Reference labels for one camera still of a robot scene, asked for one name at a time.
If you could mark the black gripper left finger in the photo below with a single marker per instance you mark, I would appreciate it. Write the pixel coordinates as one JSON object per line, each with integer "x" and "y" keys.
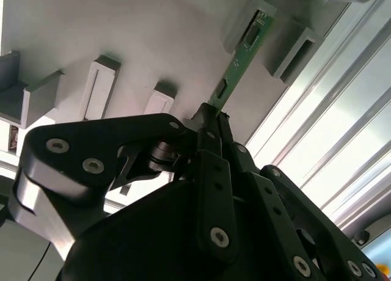
{"x": 91, "y": 140}

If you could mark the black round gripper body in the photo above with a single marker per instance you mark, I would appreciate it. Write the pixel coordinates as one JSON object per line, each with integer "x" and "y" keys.
{"x": 146, "y": 238}

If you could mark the green RAM stick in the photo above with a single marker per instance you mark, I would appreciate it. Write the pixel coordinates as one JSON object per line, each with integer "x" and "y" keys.
{"x": 241, "y": 58}

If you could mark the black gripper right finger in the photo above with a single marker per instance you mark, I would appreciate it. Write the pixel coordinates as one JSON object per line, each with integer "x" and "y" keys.
{"x": 275, "y": 207}

